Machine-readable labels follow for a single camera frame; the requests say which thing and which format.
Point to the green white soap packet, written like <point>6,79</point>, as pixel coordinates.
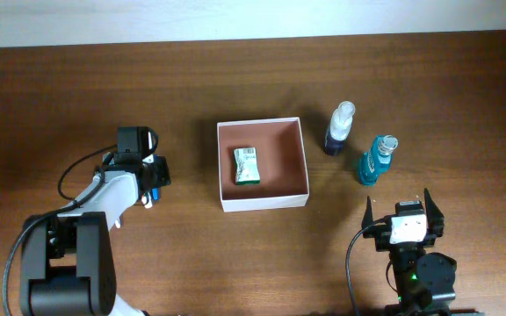
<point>246,168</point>

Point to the purple foam soap bottle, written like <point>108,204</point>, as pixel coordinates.
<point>339,128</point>

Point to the blue disposable razor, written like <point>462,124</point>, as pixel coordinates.
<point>155,194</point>

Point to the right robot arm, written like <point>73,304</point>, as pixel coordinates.
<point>424,282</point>

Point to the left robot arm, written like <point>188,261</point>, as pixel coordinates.
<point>67,266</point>

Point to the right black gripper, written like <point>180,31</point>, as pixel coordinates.
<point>435,221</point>

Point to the teal mouthwash bottle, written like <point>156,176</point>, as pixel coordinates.
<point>377,160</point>

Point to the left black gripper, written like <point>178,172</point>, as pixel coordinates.
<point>163,173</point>

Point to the white cardboard box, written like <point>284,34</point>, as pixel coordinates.
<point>281,162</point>

